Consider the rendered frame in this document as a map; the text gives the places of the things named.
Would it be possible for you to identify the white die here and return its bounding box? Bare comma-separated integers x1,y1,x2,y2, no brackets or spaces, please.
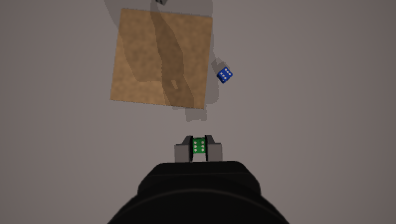
156,0,167,5

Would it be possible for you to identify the green die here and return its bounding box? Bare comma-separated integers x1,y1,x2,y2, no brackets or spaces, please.
193,137,206,153

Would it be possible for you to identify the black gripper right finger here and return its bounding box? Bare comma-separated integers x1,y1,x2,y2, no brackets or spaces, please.
205,135,223,162

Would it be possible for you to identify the tan square mat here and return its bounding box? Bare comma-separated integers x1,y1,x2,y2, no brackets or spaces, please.
110,9,213,109

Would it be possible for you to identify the blue die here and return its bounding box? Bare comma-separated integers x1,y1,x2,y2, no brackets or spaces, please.
217,67,233,84

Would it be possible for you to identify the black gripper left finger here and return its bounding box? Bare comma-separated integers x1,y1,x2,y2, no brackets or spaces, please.
174,136,194,163

